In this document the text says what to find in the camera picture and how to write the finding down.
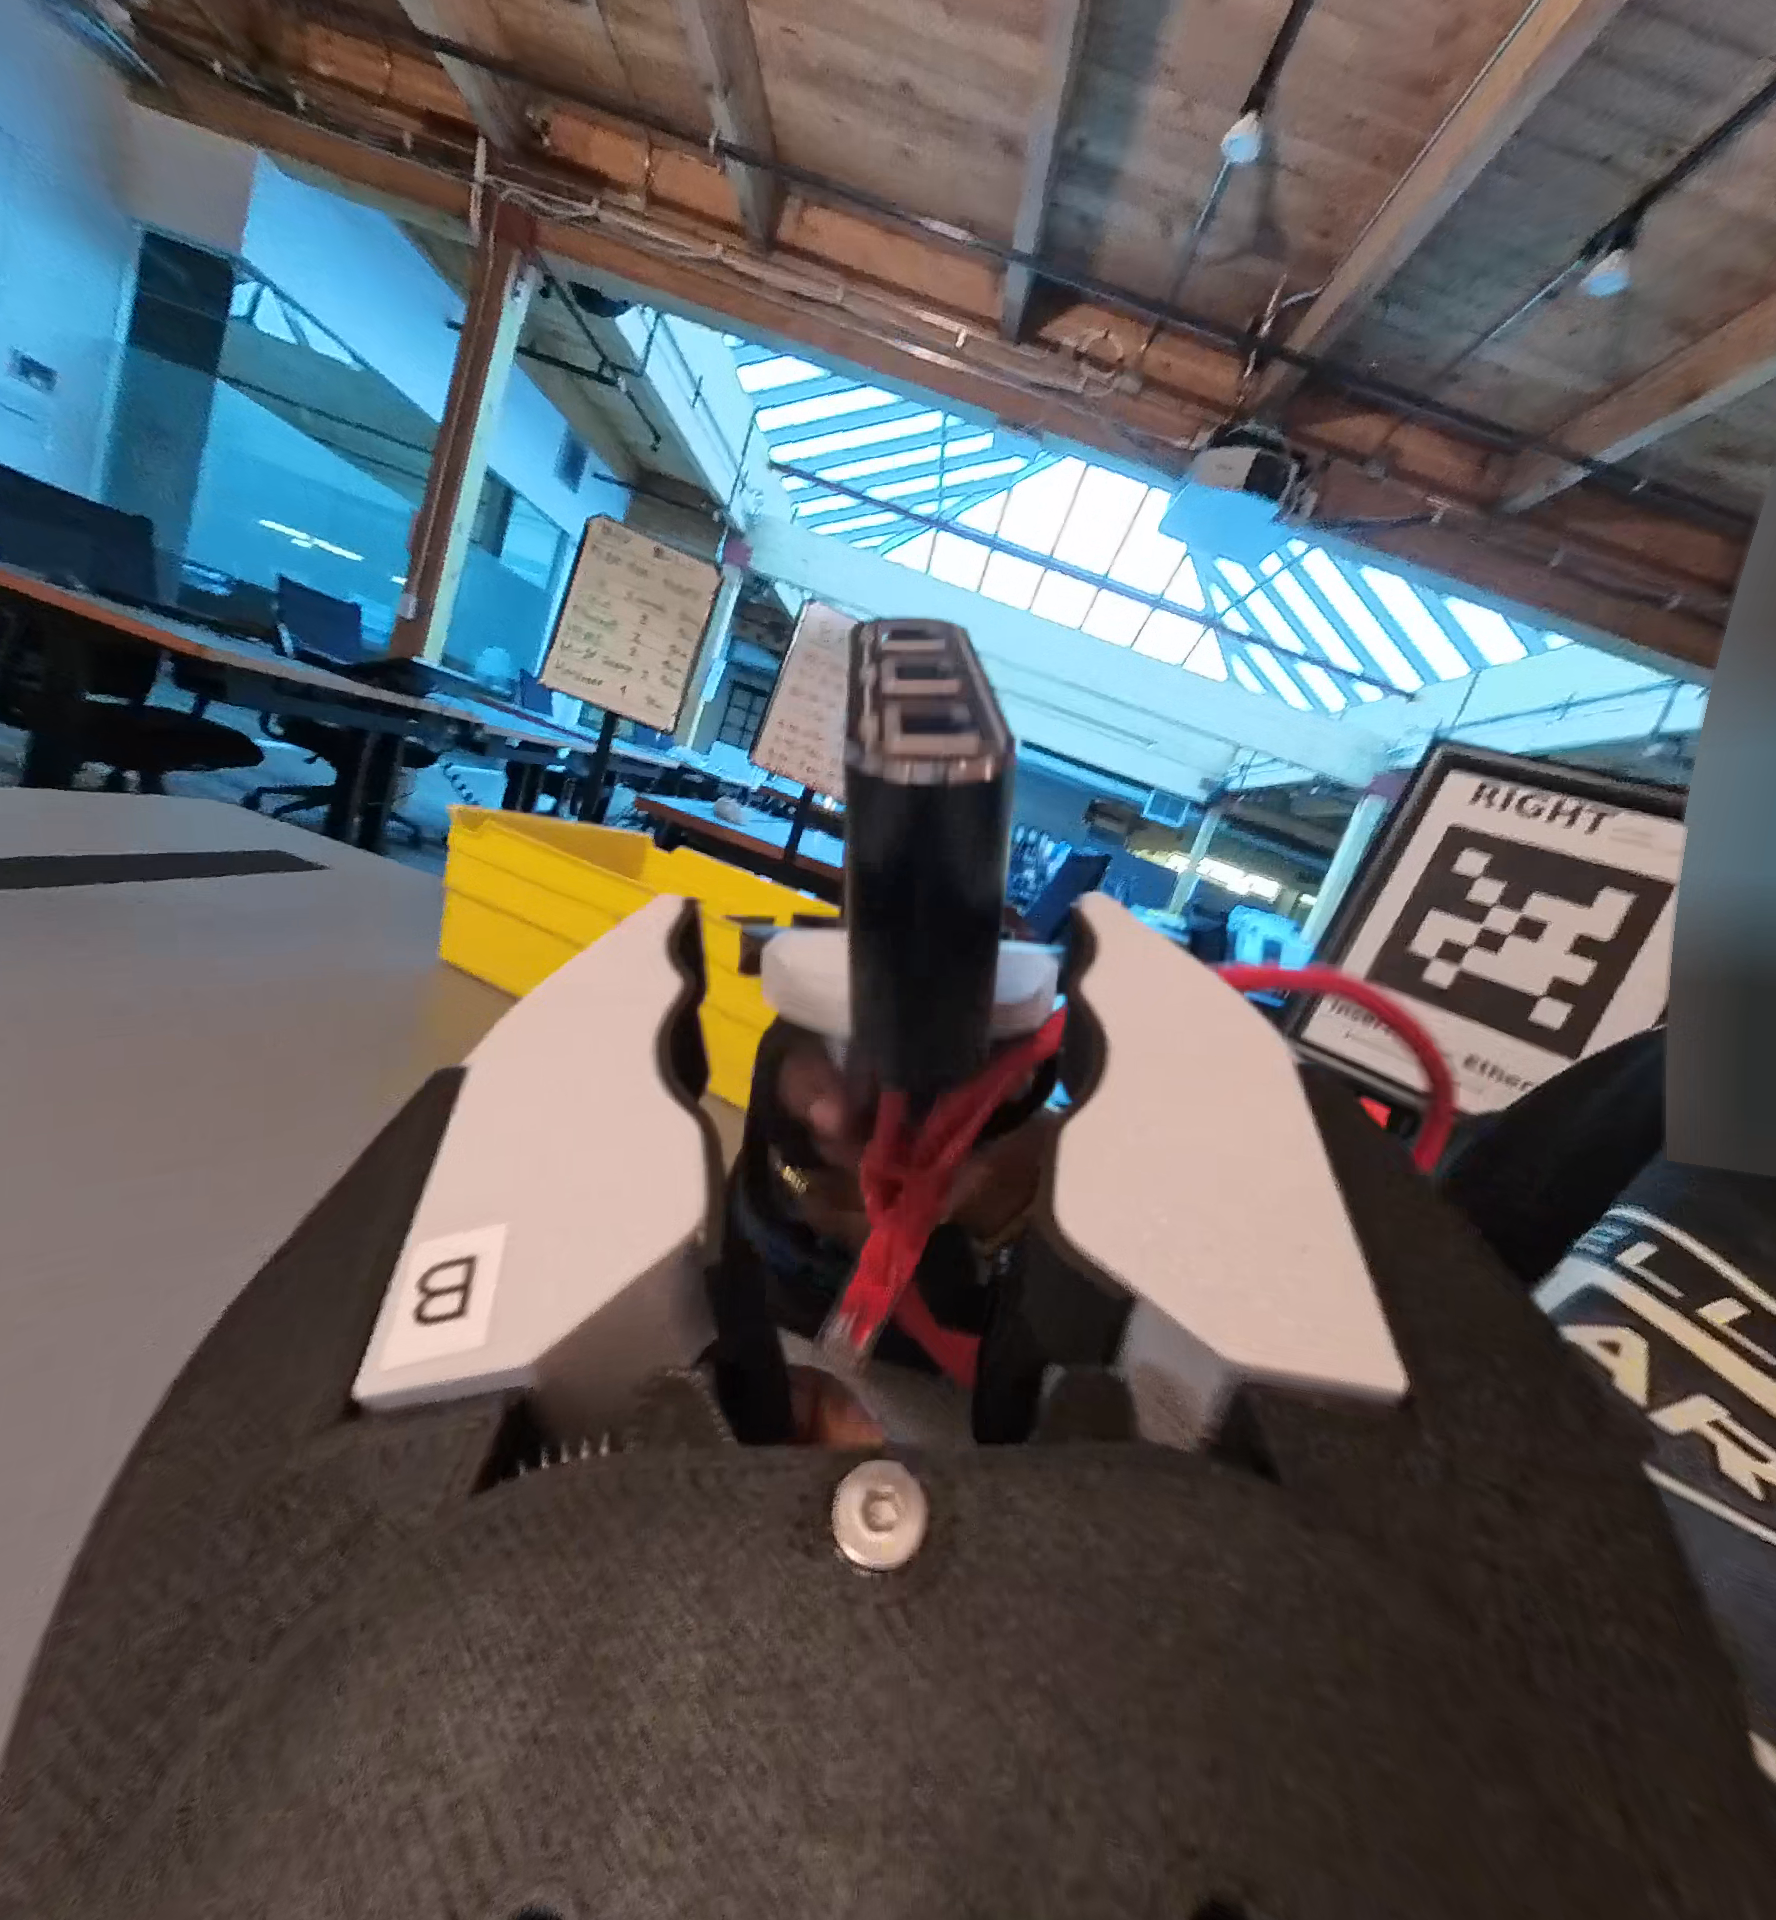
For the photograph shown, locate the red ethernet cable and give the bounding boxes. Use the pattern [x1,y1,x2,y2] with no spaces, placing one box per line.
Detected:
[821,960,1461,1390]

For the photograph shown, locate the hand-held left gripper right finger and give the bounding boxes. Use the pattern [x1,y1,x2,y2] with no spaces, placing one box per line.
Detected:
[1046,895,1417,1450]

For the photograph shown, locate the handwritten whiteboard on stand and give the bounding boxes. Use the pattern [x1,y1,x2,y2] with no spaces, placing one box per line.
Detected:
[749,601,867,788]
[535,514,725,738]

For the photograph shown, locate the long wooden office desk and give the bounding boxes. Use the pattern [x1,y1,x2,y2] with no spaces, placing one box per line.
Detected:
[0,541,605,858]

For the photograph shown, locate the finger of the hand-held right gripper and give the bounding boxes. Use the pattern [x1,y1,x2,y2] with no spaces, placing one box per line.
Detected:
[759,930,860,1048]
[1000,941,1072,1041]

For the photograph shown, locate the framed marker sign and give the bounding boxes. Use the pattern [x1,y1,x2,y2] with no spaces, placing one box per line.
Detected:
[1286,742,1693,1120]

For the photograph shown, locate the white ceiling projector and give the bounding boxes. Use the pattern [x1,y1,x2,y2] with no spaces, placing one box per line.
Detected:
[1165,429,1318,557]

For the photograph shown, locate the wooden post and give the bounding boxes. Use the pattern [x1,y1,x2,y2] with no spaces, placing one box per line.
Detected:
[407,212,537,661]

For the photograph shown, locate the person's right hand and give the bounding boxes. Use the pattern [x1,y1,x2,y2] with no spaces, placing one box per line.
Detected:
[759,1048,1072,1280]

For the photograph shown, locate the black ethernet port adapter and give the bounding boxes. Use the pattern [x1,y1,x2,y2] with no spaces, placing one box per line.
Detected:
[842,615,1022,1097]

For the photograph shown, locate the black office chair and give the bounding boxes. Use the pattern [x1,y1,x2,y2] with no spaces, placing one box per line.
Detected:
[0,457,260,788]

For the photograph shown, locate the person's right forearm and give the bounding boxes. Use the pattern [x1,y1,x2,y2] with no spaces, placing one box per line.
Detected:
[1434,1027,1669,1292]

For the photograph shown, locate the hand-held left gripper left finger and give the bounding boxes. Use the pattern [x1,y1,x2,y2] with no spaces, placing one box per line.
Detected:
[352,895,725,1418]

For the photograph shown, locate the yellow plastic bin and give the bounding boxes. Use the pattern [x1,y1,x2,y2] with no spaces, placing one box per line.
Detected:
[443,803,845,1111]

